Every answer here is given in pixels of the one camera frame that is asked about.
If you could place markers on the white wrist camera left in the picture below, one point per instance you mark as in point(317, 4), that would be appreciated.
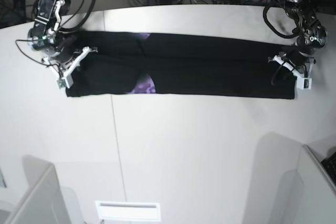
point(303, 83)

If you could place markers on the white slotted tray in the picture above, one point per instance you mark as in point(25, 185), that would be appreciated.
point(129, 211)

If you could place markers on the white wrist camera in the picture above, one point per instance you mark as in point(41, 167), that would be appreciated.
point(303, 83)
point(65, 82)

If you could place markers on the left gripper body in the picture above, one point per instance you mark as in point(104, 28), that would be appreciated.
point(297, 63)

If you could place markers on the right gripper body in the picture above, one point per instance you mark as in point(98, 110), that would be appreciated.
point(60, 56)

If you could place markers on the black T-shirt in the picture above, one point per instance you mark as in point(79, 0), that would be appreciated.
point(179, 64)

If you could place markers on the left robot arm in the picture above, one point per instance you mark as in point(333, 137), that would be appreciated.
point(309, 33)

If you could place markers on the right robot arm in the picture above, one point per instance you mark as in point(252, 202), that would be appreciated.
point(50, 36)

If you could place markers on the white cabinet left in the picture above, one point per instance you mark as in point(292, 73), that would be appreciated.
point(31, 193)

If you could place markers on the black keyboard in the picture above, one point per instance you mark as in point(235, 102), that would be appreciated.
point(329, 164)

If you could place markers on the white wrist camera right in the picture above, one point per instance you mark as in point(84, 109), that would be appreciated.
point(65, 82)

